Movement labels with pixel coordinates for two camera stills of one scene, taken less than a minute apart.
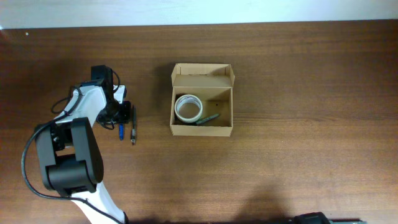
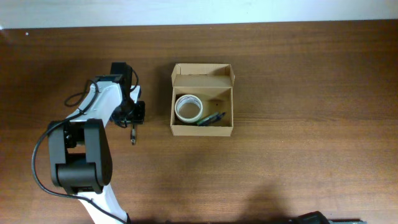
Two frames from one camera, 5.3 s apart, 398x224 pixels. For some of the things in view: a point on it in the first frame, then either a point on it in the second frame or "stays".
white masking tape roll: (188, 98) stays
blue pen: (121, 131) → (214, 119)
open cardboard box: (213, 84) stays
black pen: (133, 125) stays
